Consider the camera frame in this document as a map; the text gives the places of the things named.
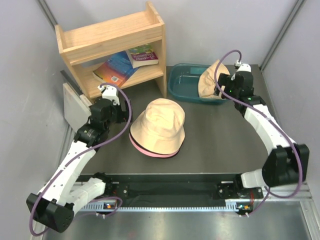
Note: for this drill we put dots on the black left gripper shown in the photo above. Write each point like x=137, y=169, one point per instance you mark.
x=123, y=116

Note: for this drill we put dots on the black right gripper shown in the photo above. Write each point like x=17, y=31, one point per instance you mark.
x=225, y=80

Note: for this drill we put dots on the black hat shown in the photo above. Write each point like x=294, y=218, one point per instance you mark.
x=172, y=155

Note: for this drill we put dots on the beige baseball cap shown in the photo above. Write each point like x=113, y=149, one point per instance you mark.
x=207, y=84

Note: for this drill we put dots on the beige bucket hat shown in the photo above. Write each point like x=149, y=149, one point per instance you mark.
x=160, y=127

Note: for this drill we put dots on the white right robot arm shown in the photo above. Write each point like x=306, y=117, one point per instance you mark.
x=287, y=161

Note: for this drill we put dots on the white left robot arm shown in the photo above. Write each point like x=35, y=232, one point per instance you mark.
x=56, y=204

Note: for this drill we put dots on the blue orange paperback book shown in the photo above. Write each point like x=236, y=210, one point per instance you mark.
x=116, y=70

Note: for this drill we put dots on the grey flat board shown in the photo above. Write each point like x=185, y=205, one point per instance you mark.
x=75, y=103

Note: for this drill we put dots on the teal plastic basin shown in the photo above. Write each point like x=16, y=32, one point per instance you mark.
x=183, y=84

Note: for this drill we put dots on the green purple paperback book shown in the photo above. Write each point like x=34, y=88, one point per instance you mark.
x=142, y=55

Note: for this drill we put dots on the wooden bookshelf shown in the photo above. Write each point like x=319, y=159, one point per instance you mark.
x=105, y=38

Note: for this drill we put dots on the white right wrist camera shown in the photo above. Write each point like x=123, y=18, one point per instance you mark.
x=242, y=67

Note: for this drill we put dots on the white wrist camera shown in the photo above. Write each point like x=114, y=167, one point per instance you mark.
x=242, y=67
x=109, y=92

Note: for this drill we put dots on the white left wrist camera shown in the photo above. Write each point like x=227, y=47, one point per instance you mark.
x=109, y=92

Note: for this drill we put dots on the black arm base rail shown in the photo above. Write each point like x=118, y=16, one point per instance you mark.
x=178, y=190

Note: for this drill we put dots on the grey slotted cable duct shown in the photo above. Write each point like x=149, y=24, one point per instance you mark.
x=230, y=206

